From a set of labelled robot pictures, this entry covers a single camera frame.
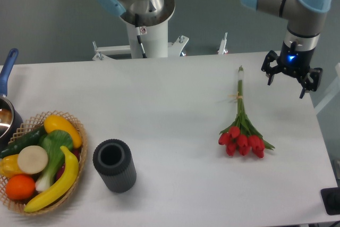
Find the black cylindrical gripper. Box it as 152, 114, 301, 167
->
261, 42, 323, 99

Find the red tulip bouquet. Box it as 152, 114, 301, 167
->
218, 66, 275, 158

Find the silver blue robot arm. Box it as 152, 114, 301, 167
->
240, 0, 332, 98

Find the silver bolt clamp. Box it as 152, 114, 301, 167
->
217, 32, 228, 55

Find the black device at edge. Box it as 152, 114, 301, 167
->
320, 187, 340, 215

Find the dark grey ribbed vase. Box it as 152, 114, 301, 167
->
92, 139, 137, 193

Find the green bok choy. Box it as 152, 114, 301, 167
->
36, 130, 73, 193

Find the yellow banana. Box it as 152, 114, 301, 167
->
24, 146, 79, 213

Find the woven wicker basket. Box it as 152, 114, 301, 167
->
1, 111, 87, 215

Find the green cucumber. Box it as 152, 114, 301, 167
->
1, 126, 47, 159

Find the beige round radish slice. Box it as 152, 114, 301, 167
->
17, 146, 48, 174

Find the orange fruit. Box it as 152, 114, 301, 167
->
5, 174, 35, 200

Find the yellow bell pepper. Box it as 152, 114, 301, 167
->
1, 154, 24, 178

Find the white table clamp bracket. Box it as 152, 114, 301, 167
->
92, 35, 189, 61

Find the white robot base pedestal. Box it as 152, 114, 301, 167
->
93, 0, 176, 59

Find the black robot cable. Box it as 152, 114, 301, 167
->
134, 13, 148, 59

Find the blue handled saucepan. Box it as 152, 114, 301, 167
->
1, 48, 23, 150

